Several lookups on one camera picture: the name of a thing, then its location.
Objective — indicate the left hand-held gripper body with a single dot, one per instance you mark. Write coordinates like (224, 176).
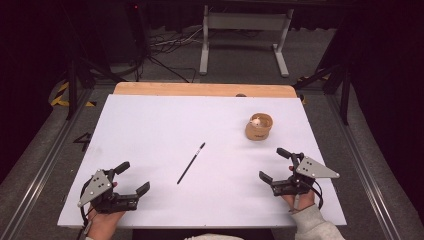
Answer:
(100, 188)

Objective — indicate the white table mat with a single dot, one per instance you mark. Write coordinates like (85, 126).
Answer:
(186, 126)

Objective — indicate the black floor tape mark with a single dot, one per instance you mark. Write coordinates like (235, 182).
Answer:
(84, 140)

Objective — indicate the grey metal stand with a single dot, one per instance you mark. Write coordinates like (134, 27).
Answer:
(246, 21)

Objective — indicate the aluminium floor rail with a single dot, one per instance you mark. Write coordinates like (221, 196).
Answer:
(40, 166)
(370, 166)

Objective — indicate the person's left hand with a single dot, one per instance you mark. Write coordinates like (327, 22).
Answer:
(105, 223)

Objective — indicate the black pen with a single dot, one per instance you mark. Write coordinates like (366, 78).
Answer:
(191, 163)

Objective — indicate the yellow black floor tape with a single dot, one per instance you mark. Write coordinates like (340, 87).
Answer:
(60, 98)

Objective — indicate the person's grey clothing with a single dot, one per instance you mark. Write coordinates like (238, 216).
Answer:
(213, 237)

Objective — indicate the dark computer tower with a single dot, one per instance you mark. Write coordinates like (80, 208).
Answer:
(137, 30)

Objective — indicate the person's right hand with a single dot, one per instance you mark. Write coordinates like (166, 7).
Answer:
(300, 200)

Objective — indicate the black tripod stand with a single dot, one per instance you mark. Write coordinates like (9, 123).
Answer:
(71, 86)

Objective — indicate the black metal stand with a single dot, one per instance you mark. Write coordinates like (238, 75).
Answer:
(345, 93)

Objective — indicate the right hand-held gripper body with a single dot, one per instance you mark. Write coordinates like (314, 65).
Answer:
(304, 176)

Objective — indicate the person's left wristband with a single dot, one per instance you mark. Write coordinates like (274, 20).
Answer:
(87, 230)

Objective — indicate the small white object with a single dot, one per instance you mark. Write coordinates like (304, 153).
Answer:
(256, 122)

